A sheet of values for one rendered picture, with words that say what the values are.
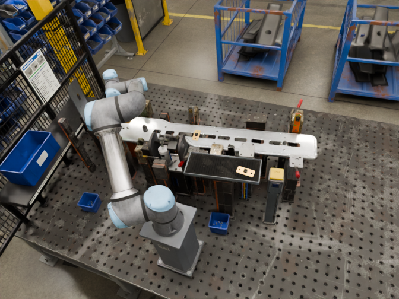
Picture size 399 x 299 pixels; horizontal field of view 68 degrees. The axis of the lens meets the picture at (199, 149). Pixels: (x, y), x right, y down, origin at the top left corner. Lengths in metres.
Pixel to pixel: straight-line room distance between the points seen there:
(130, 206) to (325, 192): 1.24
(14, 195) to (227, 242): 1.22
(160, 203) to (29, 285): 1.88
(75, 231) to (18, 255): 1.11
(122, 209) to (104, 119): 0.36
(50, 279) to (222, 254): 1.57
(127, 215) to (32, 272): 1.80
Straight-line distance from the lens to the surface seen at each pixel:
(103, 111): 1.25
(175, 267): 1.72
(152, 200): 1.21
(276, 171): 1.46
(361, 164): 2.20
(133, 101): 1.25
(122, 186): 1.24
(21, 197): 1.92
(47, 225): 2.17
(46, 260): 2.89
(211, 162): 1.49
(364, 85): 3.73
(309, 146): 1.80
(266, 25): 3.94
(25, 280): 2.95
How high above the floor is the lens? 2.34
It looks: 49 degrees down
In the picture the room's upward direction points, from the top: 9 degrees counter-clockwise
